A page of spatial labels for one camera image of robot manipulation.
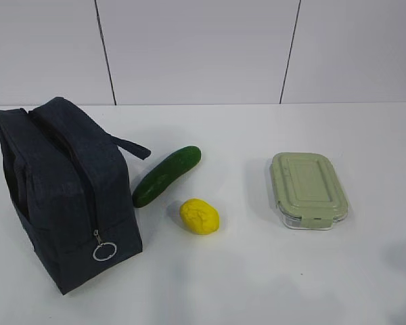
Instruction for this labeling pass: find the green cucumber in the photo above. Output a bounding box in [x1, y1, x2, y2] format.
[133, 146, 202, 208]

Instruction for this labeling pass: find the glass container green lid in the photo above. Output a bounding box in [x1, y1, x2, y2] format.
[270, 152, 348, 230]

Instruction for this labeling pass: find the dark navy fabric bag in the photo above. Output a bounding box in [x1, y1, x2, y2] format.
[0, 97, 150, 293]

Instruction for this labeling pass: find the yellow lemon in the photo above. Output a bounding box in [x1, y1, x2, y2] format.
[179, 198, 220, 235]

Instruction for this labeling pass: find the silver zipper pull ring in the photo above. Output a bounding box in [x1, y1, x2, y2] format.
[92, 229, 118, 262]

